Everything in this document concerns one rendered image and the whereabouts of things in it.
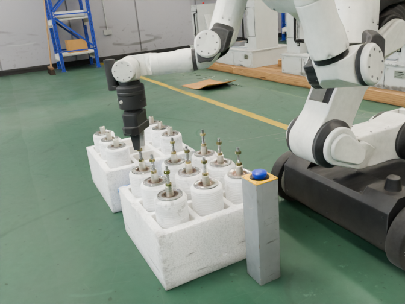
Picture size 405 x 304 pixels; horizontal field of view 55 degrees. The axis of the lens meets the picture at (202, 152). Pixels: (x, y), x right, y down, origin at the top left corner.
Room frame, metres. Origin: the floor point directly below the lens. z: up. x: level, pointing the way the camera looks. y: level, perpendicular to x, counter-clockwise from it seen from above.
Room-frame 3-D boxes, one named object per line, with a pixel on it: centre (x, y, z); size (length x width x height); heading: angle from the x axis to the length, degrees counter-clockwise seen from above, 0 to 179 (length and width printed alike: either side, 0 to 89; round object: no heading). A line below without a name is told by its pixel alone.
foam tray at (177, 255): (1.18, 0.05, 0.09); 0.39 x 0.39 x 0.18; 26
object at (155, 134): (1.73, 0.18, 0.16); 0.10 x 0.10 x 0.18
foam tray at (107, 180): (1.68, 0.29, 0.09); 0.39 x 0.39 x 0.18; 25
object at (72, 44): (6.76, 1.90, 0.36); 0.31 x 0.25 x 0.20; 115
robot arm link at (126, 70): (1.22, 0.22, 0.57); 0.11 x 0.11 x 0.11; 86
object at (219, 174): (1.23, -0.06, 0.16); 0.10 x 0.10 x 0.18
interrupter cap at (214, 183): (1.07, 0.00, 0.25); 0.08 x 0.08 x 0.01
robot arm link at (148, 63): (1.24, 0.17, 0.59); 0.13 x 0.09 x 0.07; 86
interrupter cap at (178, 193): (1.02, 0.10, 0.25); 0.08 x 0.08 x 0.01
